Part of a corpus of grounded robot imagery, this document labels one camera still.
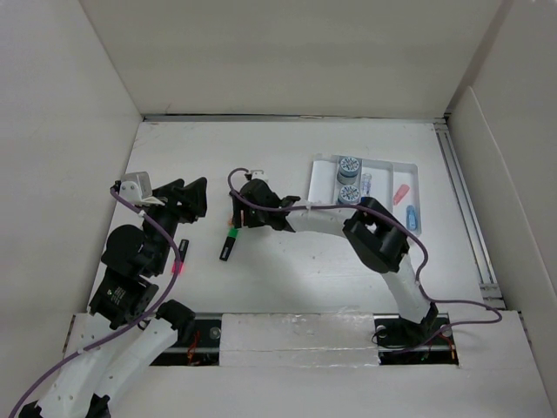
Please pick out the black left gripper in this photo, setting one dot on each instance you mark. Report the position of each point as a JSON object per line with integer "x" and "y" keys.
{"x": 188, "y": 201}

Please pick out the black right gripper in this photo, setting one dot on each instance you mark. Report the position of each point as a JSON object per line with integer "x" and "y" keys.
{"x": 238, "y": 205}

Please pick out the black highlighter with barcode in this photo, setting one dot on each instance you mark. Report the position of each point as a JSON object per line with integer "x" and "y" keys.
{"x": 229, "y": 243}

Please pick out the small blue cleaning gel jar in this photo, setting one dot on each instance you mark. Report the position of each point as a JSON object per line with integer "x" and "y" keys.
{"x": 348, "y": 195}

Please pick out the large blue cleaning gel jar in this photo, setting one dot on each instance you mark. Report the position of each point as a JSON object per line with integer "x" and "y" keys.
{"x": 348, "y": 171}

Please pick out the blue spray pen bottle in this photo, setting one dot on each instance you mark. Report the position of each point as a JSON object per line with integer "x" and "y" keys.
{"x": 365, "y": 185}

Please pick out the pink eraser capsule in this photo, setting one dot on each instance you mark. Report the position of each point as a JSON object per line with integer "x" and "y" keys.
{"x": 401, "y": 192}

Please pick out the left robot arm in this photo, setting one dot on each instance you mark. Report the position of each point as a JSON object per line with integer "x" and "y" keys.
{"x": 130, "y": 319}

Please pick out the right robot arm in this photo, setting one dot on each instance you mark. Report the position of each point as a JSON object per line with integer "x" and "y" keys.
{"x": 378, "y": 239}

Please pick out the black highlighter pink cap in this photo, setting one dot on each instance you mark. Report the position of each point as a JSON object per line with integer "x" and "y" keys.
{"x": 178, "y": 264}

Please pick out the white plastic organizer tray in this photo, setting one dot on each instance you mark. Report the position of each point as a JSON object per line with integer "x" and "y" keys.
{"x": 386, "y": 178}

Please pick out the white foam block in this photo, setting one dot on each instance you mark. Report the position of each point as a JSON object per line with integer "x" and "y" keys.
{"x": 310, "y": 340}

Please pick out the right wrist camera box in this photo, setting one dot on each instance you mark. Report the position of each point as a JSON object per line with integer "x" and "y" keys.
{"x": 258, "y": 174}

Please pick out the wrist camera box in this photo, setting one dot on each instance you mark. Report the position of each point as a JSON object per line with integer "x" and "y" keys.
{"x": 135, "y": 187}
{"x": 258, "y": 174}

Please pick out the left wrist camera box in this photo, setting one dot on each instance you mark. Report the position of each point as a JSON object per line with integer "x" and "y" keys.
{"x": 135, "y": 187}

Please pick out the aluminium rail at back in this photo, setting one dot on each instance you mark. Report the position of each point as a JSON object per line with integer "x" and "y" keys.
{"x": 183, "y": 118}

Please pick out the aluminium rail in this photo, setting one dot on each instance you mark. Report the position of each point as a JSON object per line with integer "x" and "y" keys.
{"x": 489, "y": 286}
{"x": 183, "y": 118}

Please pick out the aluminium rail right side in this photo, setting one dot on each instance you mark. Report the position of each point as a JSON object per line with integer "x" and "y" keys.
{"x": 489, "y": 286}

